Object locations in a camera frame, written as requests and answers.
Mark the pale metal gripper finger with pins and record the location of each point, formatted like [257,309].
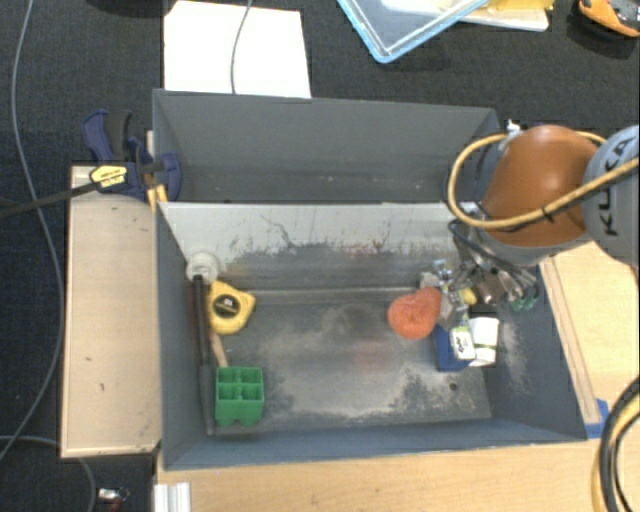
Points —
[454,307]
[436,276]

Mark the white packet with black print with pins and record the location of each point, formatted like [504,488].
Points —
[463,345]

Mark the orange round sponge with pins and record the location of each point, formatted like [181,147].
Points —
[412,312]

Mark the blue box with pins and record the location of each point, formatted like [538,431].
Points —
[444,356]

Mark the grey metal bin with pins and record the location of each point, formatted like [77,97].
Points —
[320,380]

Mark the yellow tape measure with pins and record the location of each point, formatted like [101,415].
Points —
[229,307]

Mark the pale wooden stick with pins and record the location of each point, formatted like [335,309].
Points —
[218,351]

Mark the green plastic grid box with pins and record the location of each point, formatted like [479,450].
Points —
[239,397]

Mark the clear round glass thing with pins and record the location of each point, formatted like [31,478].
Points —
[203,265]

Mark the pale wood flat board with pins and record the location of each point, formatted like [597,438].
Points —
[112,320]

